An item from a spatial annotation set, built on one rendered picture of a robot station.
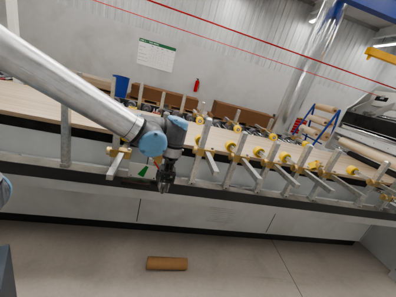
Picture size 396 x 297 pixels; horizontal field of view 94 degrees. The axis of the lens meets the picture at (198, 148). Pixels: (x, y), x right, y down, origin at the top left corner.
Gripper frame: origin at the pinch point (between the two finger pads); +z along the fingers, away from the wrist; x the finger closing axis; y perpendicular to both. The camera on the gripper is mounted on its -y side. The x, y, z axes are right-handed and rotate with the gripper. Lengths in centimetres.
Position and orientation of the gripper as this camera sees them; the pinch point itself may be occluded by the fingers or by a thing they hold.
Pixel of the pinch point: (162, 190)
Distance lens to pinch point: 94.4
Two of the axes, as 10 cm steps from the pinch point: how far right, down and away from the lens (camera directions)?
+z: -2.5, 9.1, 3.3
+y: 1.5, 3.7, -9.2
